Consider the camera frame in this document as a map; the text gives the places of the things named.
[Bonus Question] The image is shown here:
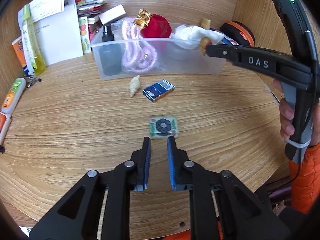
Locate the blue card box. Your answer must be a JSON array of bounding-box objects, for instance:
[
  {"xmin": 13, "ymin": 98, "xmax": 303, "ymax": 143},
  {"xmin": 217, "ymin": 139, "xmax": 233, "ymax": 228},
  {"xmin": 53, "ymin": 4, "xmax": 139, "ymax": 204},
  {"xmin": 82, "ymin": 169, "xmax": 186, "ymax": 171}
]
[{"xmin": 143, "ymin": 79, "xmax": 175, "ymax": 103}]

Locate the pink rope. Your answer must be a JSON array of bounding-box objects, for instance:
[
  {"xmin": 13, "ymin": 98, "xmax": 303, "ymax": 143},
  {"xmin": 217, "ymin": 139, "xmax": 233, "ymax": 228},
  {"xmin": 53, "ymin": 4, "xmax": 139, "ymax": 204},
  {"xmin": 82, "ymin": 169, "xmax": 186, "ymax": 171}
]
[{"xmin": 121, "ymin": 16, "xmax": 161, "ymax": 75}]

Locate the colourful embroidered charm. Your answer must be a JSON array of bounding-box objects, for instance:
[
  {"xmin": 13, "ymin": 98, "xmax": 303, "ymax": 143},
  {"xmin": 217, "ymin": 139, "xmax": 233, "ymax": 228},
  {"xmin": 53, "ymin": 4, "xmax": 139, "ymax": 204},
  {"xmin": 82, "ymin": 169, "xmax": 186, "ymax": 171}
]
[{"xmin": 200, "ymin": 37, "xmax": 212, "ymax": 55}]

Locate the white small box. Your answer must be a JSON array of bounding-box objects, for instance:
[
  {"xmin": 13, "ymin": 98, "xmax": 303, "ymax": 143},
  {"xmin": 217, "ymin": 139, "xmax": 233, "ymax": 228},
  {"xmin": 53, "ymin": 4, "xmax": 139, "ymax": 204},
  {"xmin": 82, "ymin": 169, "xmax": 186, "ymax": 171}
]
[{"xmin": 99, "ymin": 4, "xmax": 126, "ymax": 25}]

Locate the metal nail clipper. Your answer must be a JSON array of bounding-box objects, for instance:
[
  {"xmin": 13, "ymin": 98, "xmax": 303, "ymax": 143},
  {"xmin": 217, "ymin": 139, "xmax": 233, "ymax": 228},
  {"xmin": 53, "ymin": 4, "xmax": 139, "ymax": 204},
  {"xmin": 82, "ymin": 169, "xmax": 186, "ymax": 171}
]
[{"xmin": 23, "ymin": 75, "xmax": 42, "ymax": 89}]

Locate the white paper bag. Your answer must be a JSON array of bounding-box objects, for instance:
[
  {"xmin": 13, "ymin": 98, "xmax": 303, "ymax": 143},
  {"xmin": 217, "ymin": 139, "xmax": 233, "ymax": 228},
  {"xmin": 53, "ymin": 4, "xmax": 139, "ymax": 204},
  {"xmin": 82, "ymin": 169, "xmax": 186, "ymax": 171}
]
[{"xmin": 29, "ymin": 0, "xmax": 83, "ymax": 66}]

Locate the beige seashell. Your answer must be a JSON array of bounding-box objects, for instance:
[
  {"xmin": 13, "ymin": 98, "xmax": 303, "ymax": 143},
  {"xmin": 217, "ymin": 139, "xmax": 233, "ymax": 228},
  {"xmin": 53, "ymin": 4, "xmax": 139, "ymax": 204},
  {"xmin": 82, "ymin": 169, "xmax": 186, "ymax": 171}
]
[{"xmin": 129, "ymin": 75, "xmax": 140, "ymax": 98}]

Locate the stack of books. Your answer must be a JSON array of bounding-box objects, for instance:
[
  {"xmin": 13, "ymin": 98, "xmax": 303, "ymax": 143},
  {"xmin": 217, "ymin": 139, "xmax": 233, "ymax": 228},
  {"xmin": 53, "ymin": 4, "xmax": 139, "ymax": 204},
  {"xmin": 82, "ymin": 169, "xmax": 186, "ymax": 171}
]
[{"xmin": 75, "ymin": 0, "xmax": 105, "ymax": 24}]

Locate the orange tube box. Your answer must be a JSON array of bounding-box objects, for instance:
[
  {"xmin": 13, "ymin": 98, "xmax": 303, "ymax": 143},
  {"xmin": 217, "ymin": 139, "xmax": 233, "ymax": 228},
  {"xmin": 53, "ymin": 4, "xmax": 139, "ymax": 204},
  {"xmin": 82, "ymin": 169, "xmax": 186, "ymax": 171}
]
[{"xmin": 11, "ymin": 36, "xmax": 29, "ymax": 75}]

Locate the white drawstring pouch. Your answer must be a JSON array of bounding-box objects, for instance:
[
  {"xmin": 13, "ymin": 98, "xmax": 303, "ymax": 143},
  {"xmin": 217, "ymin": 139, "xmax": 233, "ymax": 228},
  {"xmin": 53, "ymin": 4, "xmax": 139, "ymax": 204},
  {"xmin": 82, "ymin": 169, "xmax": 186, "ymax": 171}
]
[{"xmin": 170, "ymin": 25, "xmax": 224, "ymax": 50}]

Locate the orange marker pen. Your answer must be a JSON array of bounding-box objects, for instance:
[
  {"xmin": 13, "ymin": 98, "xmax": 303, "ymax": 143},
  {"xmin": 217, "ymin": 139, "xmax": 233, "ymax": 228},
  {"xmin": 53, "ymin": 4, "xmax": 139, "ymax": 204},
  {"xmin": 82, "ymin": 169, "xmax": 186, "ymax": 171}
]
[{"xmin": 0, "ymin": 112, "xmax": 12, "ymax": 153}]

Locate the white green orange tube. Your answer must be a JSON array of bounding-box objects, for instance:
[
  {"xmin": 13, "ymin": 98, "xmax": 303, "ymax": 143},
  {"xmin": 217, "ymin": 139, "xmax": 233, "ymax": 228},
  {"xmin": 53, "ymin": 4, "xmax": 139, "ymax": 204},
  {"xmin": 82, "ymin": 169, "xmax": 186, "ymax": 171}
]
[{"xmin": 1, "ymin": 77, "xmax": 27, "ymax": 115}]

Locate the yellow green spray bottle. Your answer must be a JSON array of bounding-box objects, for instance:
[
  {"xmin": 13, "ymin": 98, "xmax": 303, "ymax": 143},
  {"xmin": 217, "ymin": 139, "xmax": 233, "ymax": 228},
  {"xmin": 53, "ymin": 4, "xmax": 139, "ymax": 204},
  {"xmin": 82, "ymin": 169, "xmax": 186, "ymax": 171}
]
[{"xmin": 22, "ymin": 4, "xmax": 46, "ymax": 76}]

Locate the dark green spray bottle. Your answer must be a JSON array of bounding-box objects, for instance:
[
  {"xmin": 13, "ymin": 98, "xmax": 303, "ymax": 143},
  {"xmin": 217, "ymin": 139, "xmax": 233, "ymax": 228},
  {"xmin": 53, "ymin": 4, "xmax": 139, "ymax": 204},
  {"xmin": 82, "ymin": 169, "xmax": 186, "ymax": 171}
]
[{"xmin": 99, "ymin": 23, "xmax": 122, "ymax": 76}]

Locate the person's right hand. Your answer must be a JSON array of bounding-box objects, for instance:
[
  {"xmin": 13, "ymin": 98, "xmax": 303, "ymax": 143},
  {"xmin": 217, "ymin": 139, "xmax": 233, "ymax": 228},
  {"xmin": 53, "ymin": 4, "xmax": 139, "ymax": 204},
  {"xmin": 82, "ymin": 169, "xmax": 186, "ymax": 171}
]
[{"xmin": 272, "ymin": 79, "xmax": 320, "ymax": 147}]

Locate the yellow sunscreen bottle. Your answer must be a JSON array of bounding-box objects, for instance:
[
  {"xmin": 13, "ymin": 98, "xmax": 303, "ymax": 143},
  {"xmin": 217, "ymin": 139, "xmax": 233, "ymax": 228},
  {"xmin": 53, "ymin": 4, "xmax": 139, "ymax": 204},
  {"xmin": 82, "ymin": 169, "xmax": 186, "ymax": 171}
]
[{"xmin": 200, "ymin": 18, "xmax": 211, "ymax": 30}]

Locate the black orange round case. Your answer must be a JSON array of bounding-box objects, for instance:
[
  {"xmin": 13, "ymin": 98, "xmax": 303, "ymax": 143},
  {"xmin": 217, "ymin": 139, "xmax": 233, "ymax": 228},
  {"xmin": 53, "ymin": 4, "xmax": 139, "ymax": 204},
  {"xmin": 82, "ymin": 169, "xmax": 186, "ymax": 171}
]
[{"xmin": 220, "ymin": 20, "xmax": 255, "ymax": 47}]

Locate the floral square tile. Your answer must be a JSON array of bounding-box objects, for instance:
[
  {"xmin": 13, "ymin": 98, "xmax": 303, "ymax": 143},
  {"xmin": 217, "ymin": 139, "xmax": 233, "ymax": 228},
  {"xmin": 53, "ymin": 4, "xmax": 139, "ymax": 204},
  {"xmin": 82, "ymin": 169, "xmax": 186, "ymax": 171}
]
[{"xmin": 149, "ymin": 115, "xmax": 179, "ymax": 139}]

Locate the clear plastic storage bin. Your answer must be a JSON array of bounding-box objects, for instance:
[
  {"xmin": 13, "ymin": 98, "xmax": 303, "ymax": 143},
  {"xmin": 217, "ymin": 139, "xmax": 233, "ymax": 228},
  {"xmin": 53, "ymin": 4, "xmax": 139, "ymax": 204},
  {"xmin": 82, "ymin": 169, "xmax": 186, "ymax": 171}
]
[{"xmin": 91, "ymin": 18, "xmax": 225, "ymax": 81}]

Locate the fruit pattern box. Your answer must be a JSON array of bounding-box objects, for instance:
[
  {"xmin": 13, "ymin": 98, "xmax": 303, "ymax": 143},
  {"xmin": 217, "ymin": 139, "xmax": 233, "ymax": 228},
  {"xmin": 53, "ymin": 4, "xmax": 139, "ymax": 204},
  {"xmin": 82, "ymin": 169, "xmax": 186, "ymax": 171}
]
[{"xmin": 78, "ymin": 16, "xmax": 91, "ymax": 54}]

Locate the red velvet pouch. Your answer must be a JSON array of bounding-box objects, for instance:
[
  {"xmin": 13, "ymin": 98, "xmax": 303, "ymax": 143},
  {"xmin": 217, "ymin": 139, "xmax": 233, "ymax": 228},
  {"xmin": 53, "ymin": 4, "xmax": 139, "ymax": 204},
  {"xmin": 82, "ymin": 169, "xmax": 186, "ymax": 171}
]
[{"xmin": 133, "ymin": 9, "xmax": 172, "ymax": 38}]

